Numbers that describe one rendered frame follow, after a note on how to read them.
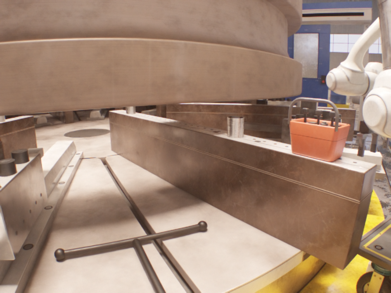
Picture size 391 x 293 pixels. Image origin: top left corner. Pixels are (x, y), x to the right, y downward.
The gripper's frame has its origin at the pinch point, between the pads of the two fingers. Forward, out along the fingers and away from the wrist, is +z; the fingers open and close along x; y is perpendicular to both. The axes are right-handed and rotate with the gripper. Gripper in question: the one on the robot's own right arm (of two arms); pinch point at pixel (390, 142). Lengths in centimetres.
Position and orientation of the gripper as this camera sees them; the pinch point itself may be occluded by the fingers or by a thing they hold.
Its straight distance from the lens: 159.0
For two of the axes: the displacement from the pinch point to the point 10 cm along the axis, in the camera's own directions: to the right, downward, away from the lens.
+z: 0.0, 9.7, 2.4
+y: 5.1, 2.1, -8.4
